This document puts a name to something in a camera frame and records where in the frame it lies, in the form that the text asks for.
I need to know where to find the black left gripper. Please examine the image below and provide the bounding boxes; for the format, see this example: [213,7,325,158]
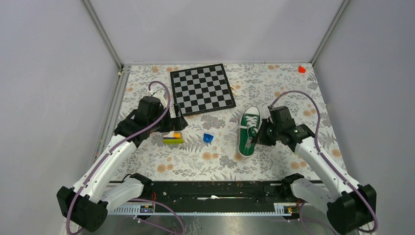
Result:
[149,103,187,133]

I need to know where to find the green canvas sneaker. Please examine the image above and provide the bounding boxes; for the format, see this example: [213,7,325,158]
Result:
[239,106,261,157]

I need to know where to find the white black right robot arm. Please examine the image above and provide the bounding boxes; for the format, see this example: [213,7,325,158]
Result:
[239,106,377,235]

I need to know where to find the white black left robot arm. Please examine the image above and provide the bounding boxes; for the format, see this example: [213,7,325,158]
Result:
[57,96,187,235]

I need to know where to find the stacked colourful toy bricks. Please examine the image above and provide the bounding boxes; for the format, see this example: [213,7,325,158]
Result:
[162,131,184,144]

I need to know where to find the blue plastic cap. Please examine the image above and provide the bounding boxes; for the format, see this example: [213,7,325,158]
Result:
[203,133,214,143]

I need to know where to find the black grey chessboard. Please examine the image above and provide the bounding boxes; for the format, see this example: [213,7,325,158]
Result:
[170,64,236,117]

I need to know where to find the floral table mat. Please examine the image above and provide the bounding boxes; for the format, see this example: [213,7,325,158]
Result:
[113,63,345,181]

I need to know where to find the red wedge block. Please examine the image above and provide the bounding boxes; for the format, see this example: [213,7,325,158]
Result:
[298,66,306,73]

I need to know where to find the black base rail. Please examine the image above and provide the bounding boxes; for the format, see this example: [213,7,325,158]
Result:
[121,180,314,214]

